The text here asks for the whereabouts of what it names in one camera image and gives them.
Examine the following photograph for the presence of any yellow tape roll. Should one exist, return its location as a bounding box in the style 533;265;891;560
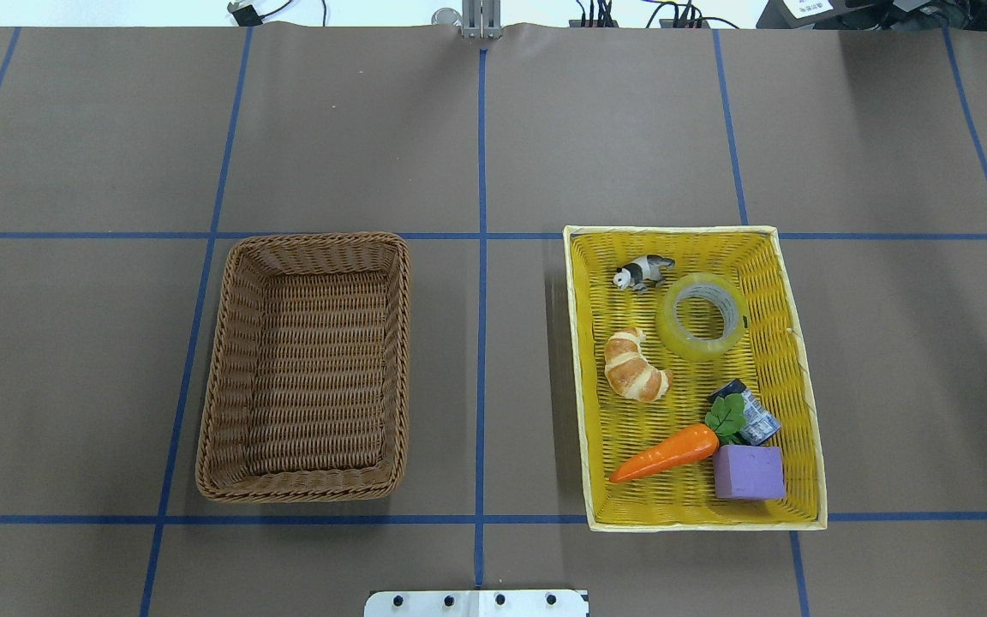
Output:
654;273;751;362

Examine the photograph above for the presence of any yellow wicker basket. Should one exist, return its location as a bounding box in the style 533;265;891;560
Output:
563;225;828;534

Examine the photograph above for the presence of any brown wicker basket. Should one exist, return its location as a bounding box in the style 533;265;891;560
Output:
194;233;411;504

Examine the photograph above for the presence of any toy panda figure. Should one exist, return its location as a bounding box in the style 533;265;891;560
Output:
612;255;675;294

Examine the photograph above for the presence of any toy croissant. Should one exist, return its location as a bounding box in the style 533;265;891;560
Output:
604;327;673;403

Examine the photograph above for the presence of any orange toy carrot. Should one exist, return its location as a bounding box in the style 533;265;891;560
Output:
608;393;745;483

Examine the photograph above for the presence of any small dark can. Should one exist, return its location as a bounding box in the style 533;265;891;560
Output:
705;379;782;446

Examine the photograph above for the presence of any purple foam cube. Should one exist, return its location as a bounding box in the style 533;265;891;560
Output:
710;445;787;501

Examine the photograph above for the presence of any black usb hub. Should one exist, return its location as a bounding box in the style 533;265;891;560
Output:
651;1;708;30
568;0;619;30

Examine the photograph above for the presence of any small black adapter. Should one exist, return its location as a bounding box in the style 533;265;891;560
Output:
227;1;263;27

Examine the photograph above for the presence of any brown paper table mat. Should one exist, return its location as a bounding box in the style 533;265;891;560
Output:
0;23;987;616

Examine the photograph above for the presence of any black laptop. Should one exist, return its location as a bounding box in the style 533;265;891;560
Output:
755;1;987;32

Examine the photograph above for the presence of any aluminium frame post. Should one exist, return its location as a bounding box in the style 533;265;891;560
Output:
459;0;504;39

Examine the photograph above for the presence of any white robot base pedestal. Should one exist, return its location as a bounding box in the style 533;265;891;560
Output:
363;589;590;616

